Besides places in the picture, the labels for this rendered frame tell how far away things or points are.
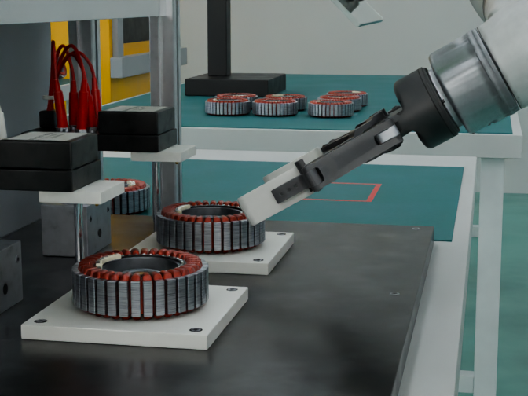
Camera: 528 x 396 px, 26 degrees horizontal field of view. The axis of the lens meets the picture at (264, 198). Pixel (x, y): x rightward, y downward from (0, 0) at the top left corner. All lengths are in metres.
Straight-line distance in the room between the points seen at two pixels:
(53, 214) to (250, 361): 0.41
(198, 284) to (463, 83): 0.33
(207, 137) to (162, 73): 1.19
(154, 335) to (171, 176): 0.51
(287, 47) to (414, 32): 0.69
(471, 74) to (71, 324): 0.44
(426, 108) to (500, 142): 1.38
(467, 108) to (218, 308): 0.32
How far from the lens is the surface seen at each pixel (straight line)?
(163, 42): 1.36
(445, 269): 1.23
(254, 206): 1.09
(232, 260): 1.11
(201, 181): 1.79
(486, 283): 2.56
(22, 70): 1.35
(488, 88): 1.09
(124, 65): 4.62
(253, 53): 6.34
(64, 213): 1.19
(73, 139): 0.93
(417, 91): 1.10
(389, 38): 6.23
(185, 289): 0.91
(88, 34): 1.38
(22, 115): 1.35
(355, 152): 1.06
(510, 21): 1.09
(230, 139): 2.54
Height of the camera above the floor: 1.03
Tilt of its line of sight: 10 degrees down
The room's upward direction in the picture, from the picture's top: straight up
